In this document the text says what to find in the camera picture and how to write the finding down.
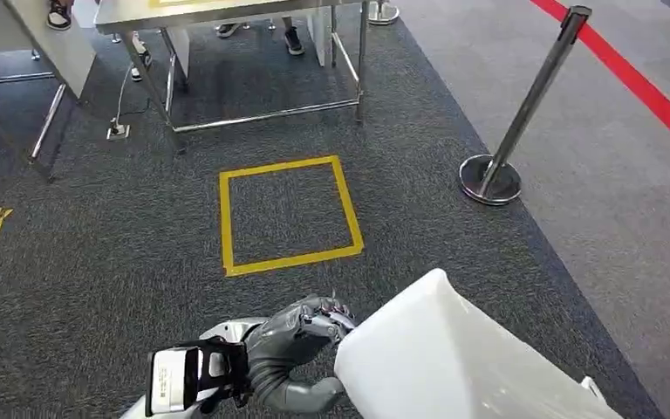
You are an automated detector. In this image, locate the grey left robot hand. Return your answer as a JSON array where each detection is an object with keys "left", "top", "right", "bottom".
[{"left": 245, "top": 294, "right": 358, "bottom": 415}]

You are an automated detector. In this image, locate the white plastic moulded part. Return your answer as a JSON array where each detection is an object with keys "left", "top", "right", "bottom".
[{"left": 333, "top": 267, "right": 626, "bottom": 419}]

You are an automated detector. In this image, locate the floor power socket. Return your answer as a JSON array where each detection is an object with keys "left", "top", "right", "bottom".
[{"left": 106, "top": 118, "right": 131, "bottom": 141}]

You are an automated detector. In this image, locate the steel table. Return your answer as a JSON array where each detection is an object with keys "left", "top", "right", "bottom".
[{"left": 92, "top": 0, "right": 371, "bottom": 156}]

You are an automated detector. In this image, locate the chrome stanchion base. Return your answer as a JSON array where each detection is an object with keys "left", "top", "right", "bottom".
[{"left": 367, "top": 0, "right": 400, "bottom": 26}]

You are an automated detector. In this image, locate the chrome barrier stanchion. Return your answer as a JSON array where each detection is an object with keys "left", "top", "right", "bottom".
[{"left": 459, "top": 5, "right": 593, "bottom": 207}]

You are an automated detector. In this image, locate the red barrier belt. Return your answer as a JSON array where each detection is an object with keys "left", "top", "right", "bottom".
[{"left": 528, "top": 0, "right": 670, "bottom": 165}]

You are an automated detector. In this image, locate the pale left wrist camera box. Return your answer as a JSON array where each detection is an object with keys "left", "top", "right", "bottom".
[{"left": 145, "top": 340, "right": 250, "bottom": 417}]

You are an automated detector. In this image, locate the white cable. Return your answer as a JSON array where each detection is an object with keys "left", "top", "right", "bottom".
[{"left": 112, "top": 66, "right": 140, "bottom": 126}]

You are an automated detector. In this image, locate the white desk with metal frame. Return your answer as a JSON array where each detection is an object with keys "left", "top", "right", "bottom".
[{"left": 0, "top": 0, "right": 98, "bottom": 183}]

